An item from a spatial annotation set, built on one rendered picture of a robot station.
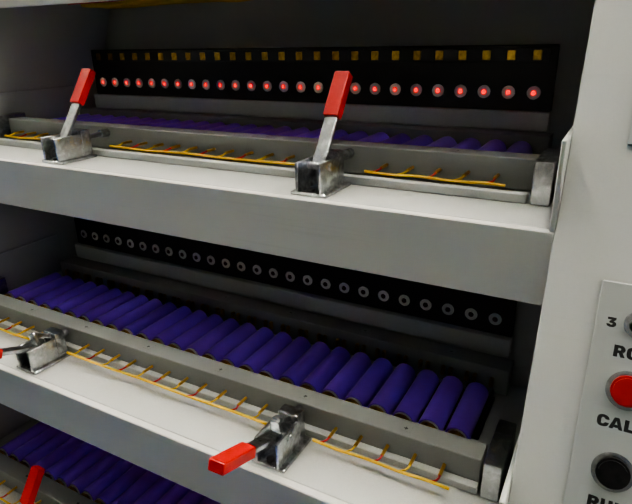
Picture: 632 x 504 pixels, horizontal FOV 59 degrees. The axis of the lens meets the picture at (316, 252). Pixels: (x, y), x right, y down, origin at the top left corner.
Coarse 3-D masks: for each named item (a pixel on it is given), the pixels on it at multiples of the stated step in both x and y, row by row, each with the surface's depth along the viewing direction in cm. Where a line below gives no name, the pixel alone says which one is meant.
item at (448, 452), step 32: (32, 320) 57; (64, 320) 55; (128, 352) 51; (160, 352) 49; (192, 384) 48; (224, 384) 46; (256, 384) 44; (288, 384) 44; (256, 416) 43; (320, 416) 42; (352, 416) 40; (384, 416) 40; (352, 448) 39; (384, 448) 39; (416, 448) 38; (448, 448) 37; (480, 448) 37; (480, 480) 37
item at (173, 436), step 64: (0, 256) 66; (128, 256) 67; (384, 320) 52; (0, 384) 53; (64, 384) 49; (128, 384) 49; (512, 384) 48; (128, 448) 46; (192, 448) 41; (320, 448) 41; (512, 448) 39
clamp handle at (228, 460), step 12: (276, 420) 39; (276, 432) 39; (240, 444) 36; (252, 444) 37; (264, 444) 37; (216, 456) 34; (228, 456) 34; (240, 456) 34; (252, 456) 36; (216, 468) 33; (228, 468) 34
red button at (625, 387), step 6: (618, 378) 28; (624, 378) 28; (630, 378) 28; (612, 384) 28; (618, 384) 28; (624, 384) 28; (630, 384) 28; (612, 390) 28; (618, 390) 28; (624, 390) 28; (630, 390) 28; (612, 396) 28; (618, 396) 28; (624, 396) 28; (630, 396) 28; (618, 402) 28; (624, 402) 28; (630, 402) 28
